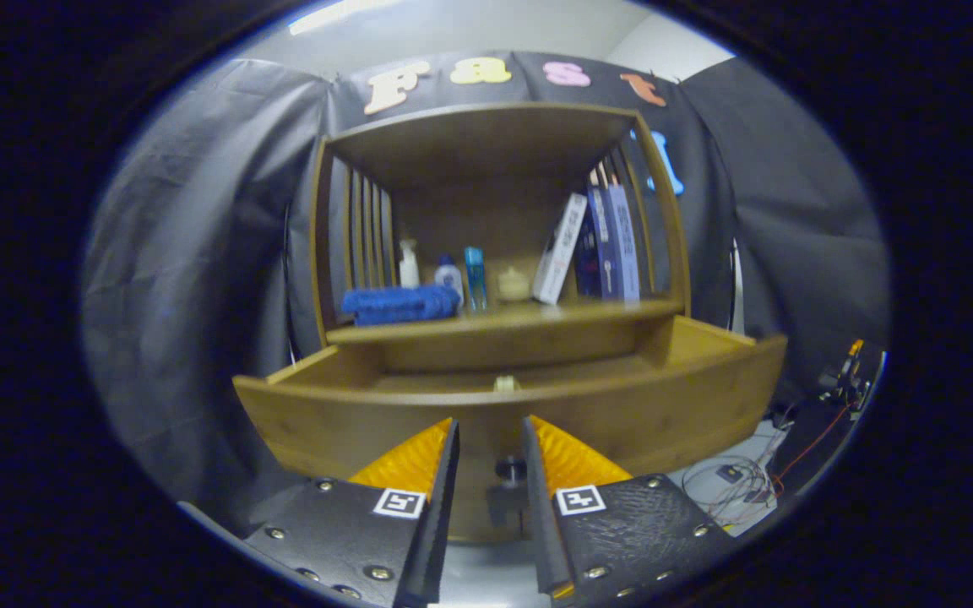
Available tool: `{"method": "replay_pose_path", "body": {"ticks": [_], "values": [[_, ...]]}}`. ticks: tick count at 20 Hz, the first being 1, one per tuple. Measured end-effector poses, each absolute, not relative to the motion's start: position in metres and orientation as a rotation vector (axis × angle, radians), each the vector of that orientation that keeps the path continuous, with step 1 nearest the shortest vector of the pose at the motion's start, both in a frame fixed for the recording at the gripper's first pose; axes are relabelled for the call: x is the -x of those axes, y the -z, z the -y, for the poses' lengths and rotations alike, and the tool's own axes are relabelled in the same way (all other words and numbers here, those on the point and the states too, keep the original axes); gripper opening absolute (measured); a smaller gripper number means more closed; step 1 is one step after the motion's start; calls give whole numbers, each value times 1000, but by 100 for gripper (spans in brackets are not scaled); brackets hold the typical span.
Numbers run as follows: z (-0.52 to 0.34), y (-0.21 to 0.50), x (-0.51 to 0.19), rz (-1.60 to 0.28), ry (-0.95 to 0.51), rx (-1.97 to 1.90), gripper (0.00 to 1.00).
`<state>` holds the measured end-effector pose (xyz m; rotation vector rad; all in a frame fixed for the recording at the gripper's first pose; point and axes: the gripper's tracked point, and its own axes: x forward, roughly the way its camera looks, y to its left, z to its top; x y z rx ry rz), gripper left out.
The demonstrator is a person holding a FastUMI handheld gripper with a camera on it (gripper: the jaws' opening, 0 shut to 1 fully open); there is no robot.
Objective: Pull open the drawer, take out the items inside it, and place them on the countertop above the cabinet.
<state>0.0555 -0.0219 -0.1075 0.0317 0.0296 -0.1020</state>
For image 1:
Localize black drawer knob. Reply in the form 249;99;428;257
486;454;531;529

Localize black device with orange tip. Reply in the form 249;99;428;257
816;338;876;415

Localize wooden cabinet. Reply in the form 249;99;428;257
311;103;692;372

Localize beige lidded tea cup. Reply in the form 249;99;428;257
497;266;533;302

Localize blue folded towel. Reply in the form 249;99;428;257
341;285;460;327

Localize tangled thin cables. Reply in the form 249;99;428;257
681;456;783;529

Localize dark blue book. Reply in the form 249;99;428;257
575;186;624;301

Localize wooden countertop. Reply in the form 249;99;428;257
326;297;683;345

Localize white bottle with blue cap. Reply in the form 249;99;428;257
434;255;465;305

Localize pale blue book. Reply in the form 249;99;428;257
606;183;642;302

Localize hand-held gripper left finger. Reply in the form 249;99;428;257
237;418;460;608

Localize white book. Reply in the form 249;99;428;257
532;193;589;306

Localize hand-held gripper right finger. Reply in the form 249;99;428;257
522;415;737;602

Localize clear blue bottle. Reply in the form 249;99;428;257
464;247;488;313

